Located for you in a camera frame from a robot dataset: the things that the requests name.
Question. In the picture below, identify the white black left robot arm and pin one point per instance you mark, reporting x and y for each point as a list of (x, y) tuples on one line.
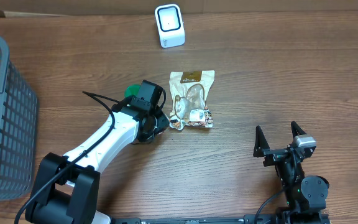
[(66, 187)]

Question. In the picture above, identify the white barcode scanner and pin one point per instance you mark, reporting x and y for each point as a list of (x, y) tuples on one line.
[(170, 26)]

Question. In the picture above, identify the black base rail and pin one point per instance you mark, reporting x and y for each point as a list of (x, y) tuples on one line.
[(246, 219)]

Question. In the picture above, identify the green lidded jar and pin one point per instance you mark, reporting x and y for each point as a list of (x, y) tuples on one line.
[(132, 90)]

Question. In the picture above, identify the beige snack bag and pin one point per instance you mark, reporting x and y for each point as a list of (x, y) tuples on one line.
[(189, 91)]

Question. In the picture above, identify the grey plastic mesh basket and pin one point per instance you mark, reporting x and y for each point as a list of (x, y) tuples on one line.
[(19, 110)]

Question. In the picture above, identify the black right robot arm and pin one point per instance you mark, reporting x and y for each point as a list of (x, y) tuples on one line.
[(305, 195)]

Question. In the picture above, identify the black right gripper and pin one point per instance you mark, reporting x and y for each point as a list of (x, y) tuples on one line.
[(273, 155)]

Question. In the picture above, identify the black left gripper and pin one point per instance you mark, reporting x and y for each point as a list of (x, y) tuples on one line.
[(165, 121)]

